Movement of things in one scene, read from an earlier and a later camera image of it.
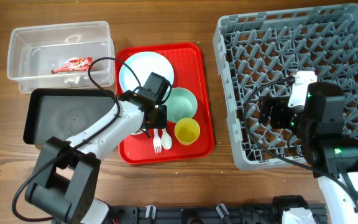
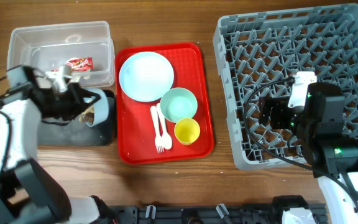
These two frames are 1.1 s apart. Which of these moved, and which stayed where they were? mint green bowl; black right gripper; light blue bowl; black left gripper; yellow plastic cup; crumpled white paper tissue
Moved: black left gripper; light blue bowl
Stayed: yellow plastic cup; crumpled white paper tissue; mint green bowl; black right gripper
